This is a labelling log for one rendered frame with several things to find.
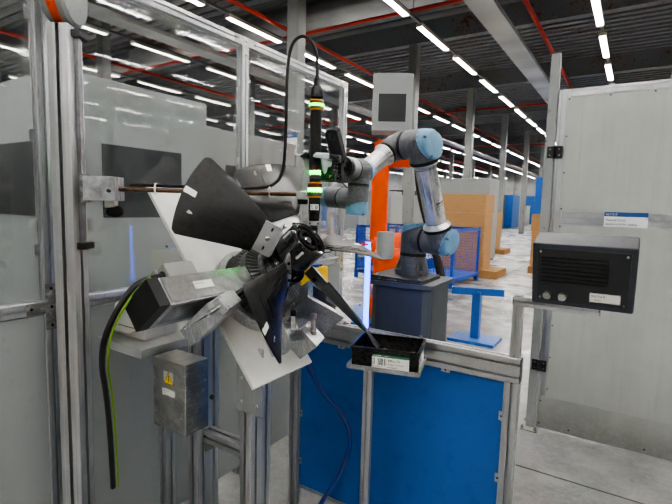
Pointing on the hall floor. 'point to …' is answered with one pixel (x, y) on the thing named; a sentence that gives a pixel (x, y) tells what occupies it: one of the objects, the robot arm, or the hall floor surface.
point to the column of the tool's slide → (70, 274)
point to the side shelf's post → (167, 466)
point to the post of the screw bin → (366, 437)
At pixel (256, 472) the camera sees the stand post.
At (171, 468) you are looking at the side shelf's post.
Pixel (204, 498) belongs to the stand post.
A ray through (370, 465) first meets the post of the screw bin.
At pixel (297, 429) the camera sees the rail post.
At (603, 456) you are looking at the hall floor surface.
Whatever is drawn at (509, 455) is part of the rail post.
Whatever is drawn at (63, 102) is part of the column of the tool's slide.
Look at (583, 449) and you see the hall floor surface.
